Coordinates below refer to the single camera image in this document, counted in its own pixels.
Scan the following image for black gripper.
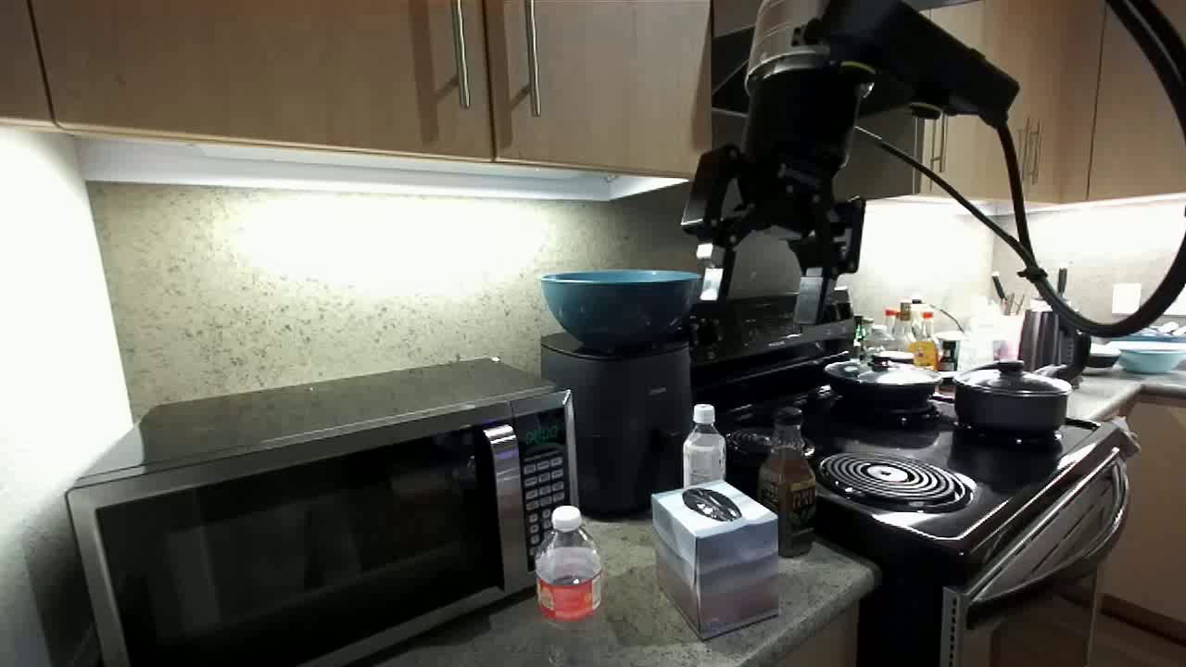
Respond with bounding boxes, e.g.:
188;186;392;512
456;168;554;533
694;148;869;330

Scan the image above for light blue bowl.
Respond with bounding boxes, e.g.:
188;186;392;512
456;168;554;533
1116;338;1186;379

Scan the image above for black and steel microwave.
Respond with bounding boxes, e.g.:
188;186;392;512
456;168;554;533
63;356;582;667

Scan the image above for black pot with glass lid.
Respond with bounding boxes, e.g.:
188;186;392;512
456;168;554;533
822;352;948;421

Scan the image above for yellow oil bottle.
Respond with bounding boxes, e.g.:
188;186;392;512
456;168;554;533
907;309;944;375

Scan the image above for water bottle with white label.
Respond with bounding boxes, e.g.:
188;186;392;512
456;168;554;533
678;399;731;491

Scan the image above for black cylindrical appliance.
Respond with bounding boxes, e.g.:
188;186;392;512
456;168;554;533
539;330;698;517

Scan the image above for steel range hood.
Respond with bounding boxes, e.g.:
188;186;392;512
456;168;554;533
709;17;759;122

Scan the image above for brown sauce bottle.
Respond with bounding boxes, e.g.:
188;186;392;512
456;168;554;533
755;404;822;564

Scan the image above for black pot with knob lid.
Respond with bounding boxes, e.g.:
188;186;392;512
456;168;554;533
953;356;1074;436

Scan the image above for dark utensil holder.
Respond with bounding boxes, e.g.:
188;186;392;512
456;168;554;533
1014;294;1093;375

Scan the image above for grey tissue box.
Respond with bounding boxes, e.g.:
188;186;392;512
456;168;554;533
649;477;781;646

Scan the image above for black electric stove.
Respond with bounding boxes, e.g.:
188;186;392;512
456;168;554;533
688;294;1143;667

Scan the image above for water bottle with red label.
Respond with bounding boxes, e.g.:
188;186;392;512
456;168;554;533
535;500;609;627

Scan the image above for wooden base cabinet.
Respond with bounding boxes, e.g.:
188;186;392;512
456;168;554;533
1093;388;1186;638

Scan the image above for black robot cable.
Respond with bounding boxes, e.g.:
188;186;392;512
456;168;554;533
848;0;1186;344

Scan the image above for metal cabinet handle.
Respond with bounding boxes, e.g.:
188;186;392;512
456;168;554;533
446;0;479;111
519;0;549;122

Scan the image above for wooden corner wall cabinet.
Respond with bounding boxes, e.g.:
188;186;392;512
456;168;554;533
918;0;1186;206

